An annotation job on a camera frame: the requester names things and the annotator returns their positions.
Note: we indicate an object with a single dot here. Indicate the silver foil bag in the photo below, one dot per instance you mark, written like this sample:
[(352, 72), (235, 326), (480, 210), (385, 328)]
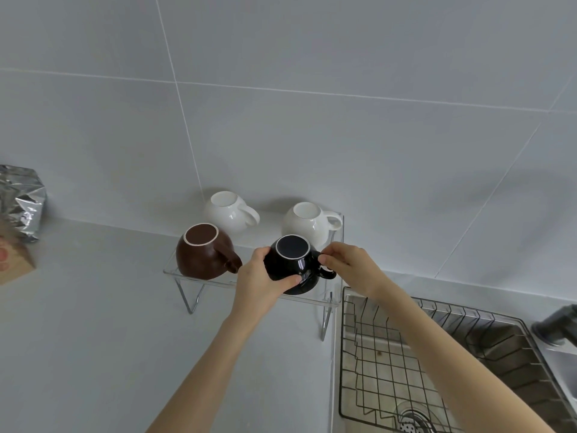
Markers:
[(20, 202)]

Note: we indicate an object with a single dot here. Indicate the brown paper bag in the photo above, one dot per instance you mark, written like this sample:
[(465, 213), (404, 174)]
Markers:
[(13, 259)]

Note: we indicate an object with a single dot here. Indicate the white ceramic mug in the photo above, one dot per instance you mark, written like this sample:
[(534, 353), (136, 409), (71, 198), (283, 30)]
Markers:
[(230, 214), (309, 223)]

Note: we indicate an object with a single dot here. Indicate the person's right forearm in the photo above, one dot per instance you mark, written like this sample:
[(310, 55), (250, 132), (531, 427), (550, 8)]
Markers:
[(455, 369)]

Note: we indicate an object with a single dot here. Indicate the stainless steel sink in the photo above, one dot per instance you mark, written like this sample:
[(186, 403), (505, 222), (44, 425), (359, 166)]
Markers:
[(518, 356)]

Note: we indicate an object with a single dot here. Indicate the black ceramic mug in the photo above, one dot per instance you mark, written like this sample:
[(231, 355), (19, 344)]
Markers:
[(293, 266)]

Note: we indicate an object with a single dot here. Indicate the grey faucet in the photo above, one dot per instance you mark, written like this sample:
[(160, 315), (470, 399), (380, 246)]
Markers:
[(556, 326)]

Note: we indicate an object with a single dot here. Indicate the person's left thumb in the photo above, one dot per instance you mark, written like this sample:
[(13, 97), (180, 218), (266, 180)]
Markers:
[(284, 282)]

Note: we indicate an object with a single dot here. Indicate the person's right hand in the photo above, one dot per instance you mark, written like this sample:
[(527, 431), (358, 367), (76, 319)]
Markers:
[(356, 268)]

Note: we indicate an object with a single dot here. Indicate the person's left hand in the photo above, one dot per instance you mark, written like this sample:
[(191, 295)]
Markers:
[(254, 286)]

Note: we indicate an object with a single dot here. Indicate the sink drain strainer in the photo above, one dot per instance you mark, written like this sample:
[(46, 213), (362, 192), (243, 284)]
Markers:
[(412, 421)]

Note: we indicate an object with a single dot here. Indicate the clear acrylic shelf rack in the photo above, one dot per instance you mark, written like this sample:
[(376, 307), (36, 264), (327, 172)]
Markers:
[(252, 284)]

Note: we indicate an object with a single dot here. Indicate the brown ceramic mug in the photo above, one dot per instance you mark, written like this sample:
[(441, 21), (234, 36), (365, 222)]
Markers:
[(203, 254)]

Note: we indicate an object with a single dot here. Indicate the person's left forearm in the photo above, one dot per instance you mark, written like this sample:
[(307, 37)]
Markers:
[(212, 378)]

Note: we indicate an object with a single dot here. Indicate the person's right thumb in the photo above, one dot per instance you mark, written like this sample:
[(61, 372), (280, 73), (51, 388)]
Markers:
[(328, 263)]

